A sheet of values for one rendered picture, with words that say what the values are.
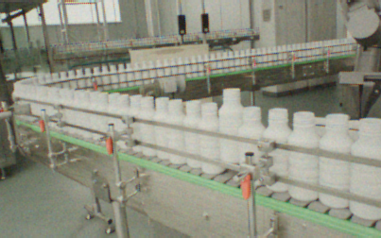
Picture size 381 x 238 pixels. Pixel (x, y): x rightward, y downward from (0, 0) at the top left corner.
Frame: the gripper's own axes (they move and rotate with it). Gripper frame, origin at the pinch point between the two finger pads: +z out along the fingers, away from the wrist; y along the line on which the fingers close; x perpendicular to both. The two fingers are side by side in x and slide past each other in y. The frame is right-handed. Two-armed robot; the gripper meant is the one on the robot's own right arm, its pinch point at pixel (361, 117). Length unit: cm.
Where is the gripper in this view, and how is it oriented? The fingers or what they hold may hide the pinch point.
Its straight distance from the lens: 81.2
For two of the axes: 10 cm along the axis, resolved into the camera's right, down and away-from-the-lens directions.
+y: 7.2, 1.0, -6.9
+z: -1.6, 9.9, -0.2
